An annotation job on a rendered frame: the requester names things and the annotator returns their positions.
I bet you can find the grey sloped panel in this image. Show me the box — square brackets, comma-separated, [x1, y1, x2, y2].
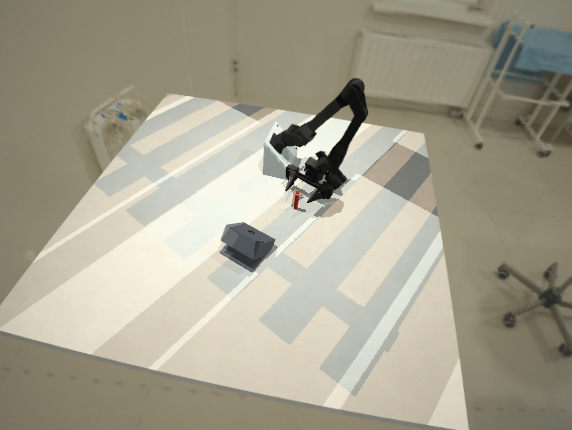
[219, 222, 276, 272]

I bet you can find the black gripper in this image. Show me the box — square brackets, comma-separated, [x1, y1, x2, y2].
[285, 164, 334, 203]

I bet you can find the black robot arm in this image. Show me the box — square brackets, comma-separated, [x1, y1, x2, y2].
[269, 78, 368, 190]

